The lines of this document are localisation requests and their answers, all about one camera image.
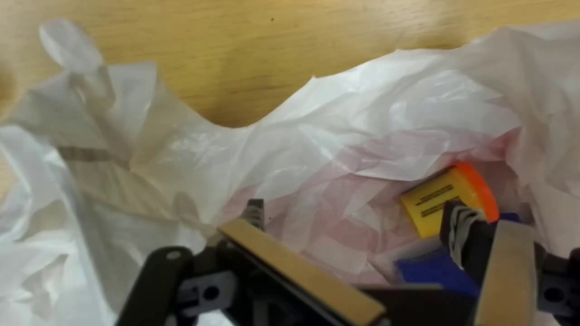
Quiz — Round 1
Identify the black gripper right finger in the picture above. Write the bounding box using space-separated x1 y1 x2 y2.
439 200 580 326

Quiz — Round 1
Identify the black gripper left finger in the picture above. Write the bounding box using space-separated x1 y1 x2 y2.
115 198 388 326

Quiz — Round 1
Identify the white plastic bag orange print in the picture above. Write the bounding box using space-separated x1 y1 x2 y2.
0 17 580 326

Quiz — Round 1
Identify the blue plastic object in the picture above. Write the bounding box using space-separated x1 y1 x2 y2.
396 211 523 301

